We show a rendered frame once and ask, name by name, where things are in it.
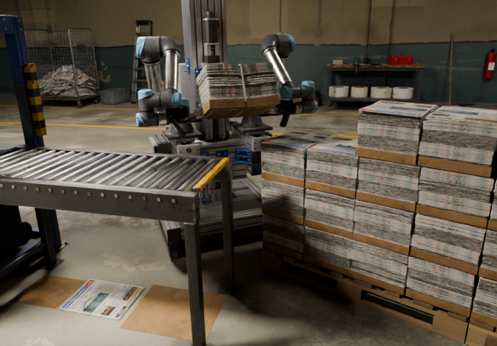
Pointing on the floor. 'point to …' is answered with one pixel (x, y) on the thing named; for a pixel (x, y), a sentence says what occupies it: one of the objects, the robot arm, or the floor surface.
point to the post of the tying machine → (15, 55)
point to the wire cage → (68, 75)
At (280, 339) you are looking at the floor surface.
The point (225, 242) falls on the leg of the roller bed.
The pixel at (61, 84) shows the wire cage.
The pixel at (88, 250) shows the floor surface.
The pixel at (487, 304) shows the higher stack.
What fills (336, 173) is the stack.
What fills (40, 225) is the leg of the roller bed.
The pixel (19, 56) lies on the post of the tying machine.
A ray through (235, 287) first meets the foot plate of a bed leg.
